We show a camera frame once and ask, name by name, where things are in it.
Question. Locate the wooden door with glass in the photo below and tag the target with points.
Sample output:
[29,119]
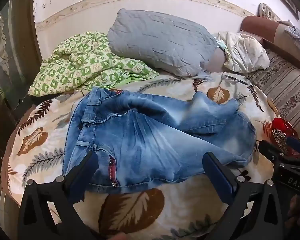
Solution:
[22,30]

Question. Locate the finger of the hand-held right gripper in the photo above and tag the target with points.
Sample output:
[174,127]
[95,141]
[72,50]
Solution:
[298,145]
[271,151]

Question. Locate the teal cloth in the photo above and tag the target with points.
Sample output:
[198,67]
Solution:
[221,44]

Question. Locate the red glass bowl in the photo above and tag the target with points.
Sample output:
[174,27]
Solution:
[281,125]

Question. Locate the light blue cloth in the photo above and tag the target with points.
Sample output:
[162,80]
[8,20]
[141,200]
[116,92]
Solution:
[297,36]

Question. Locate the black pen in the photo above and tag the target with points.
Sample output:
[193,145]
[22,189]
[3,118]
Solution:
[236,79]

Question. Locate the pink sheet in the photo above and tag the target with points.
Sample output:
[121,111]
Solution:
[215,60]

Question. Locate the blue denim pants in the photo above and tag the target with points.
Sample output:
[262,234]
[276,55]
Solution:
[145,135]

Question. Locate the green checkered blanket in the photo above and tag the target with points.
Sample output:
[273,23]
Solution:
[85,62]

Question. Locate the small striped cushion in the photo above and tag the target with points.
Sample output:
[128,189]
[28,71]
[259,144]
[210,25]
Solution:
[268,12]

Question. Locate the striped floral sofa cushion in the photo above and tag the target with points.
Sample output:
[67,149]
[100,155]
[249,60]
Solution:
[285,85]

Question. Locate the leaf print blanket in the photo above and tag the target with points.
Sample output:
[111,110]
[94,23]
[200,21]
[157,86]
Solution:
[52,155]

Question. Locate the pile of sunflower seeds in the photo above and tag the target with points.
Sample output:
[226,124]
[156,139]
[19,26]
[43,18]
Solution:
[280,138]

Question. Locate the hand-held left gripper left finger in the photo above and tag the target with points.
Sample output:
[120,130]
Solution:
[90,165]

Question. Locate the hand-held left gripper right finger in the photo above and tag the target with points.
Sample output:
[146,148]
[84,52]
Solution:
[218,177]

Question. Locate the grey blue pillow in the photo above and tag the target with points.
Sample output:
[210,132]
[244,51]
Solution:
[160,40]

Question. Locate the white crumpled quilt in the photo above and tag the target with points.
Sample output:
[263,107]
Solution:
[247,52]

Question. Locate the brown sofa armrest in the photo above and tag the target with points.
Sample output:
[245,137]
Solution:
[255,26]

